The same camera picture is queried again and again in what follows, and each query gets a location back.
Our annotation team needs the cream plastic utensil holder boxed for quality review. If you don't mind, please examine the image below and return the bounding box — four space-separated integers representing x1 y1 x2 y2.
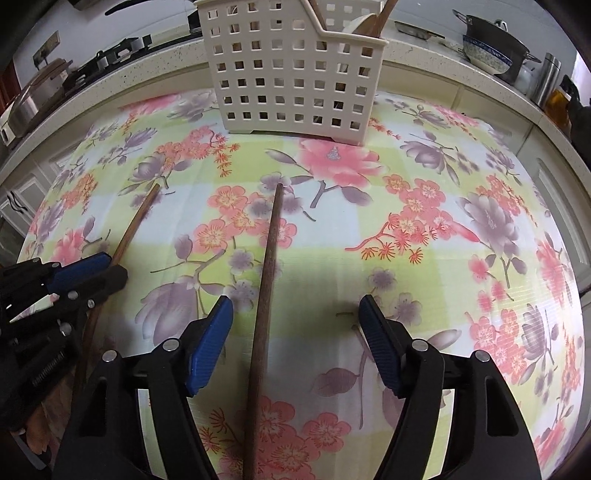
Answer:
193 0 389 147

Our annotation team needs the black container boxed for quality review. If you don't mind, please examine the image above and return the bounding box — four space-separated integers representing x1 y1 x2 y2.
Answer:
566 85 591 167

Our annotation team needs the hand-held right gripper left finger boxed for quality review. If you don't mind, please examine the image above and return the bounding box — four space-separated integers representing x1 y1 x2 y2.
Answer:
52 294 235 480

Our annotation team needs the small steel dish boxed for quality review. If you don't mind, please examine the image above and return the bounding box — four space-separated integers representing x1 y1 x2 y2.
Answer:
394 21 446 43

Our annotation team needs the cooking oil bottle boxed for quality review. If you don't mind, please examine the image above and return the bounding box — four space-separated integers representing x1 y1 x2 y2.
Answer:
545 76 575 125

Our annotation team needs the black wok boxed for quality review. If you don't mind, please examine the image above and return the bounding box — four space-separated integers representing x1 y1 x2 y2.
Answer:
104 0 155 16

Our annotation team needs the silver kitchen appliance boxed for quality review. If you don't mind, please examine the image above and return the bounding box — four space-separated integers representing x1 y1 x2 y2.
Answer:
0 58 70 144

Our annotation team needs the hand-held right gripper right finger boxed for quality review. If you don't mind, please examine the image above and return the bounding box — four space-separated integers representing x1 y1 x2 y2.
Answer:
358 294 542 480

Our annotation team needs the white ceramic spoon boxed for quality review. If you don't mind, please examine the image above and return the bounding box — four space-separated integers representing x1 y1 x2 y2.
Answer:
344 14 377 36

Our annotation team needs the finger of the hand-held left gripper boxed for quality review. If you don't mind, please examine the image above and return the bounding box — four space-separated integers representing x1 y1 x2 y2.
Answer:
9 264 129 324
0 253 112 296

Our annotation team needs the blue patterned white bowl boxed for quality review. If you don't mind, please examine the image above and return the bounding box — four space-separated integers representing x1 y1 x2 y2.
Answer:
462 36 513 77

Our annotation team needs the beige wall socket with plug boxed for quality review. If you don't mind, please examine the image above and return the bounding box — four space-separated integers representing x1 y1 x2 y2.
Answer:
32 31 61 63

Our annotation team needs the steel thermos bottle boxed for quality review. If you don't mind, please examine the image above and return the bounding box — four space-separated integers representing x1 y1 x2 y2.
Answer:
531 52 561 109

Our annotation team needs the grey stockpot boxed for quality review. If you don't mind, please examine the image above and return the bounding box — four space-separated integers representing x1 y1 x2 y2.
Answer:
452 10 542 86

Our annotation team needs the steel pot lid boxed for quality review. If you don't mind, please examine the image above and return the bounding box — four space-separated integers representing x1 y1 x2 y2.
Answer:
465 15 529 47

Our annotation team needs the black glass gas stove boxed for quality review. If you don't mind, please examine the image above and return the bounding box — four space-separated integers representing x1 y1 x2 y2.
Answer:
69 31 204 86

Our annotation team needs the floral tablecloth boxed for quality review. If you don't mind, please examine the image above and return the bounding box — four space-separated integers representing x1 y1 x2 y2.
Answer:
18 90 583 480

